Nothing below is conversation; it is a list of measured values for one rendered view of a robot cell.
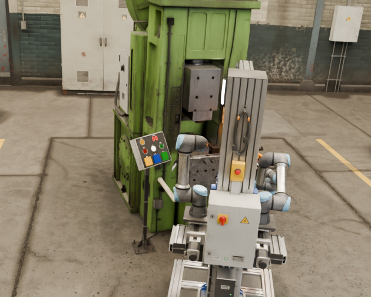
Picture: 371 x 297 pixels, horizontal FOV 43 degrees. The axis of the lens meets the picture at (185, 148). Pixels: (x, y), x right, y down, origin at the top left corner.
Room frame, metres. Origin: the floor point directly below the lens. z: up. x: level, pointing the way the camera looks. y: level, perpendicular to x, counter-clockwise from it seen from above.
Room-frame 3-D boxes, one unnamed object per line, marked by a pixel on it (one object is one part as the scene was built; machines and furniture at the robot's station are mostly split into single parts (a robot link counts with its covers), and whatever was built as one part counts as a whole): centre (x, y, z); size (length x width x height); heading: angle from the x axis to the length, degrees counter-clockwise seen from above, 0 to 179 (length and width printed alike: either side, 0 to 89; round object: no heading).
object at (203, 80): (4.49, -0.10, 1.56); 0.42 x 0.39 x 0.40; 22
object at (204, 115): (4.48, -0.06, 1.32); 0.42 x 0.20 x 0.10; 22
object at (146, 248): (4.00, 0.35, 0.05); 0.22 x 0.22 x 0.09; 22
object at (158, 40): (4.51, 0.27, 1.15); 0.44 x 0.26 x 2.30; 22
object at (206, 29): (4.63, -0.04, 2.06); 0.44 x 0.41 x 0.47; 22
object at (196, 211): (3.30, -0.14, 0.87); 0.15 x 0.15 x 0.10
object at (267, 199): (3.27, -0.64, 0.98); 0.13 x 0.12 x 0.14; 85
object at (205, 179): (4.51, -0.11, 0.69); 0.56 x 0.38 x 0.45; 22
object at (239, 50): (4.76, -0.35, 1.15); 0.44 x 0.26 x 2.30; 22
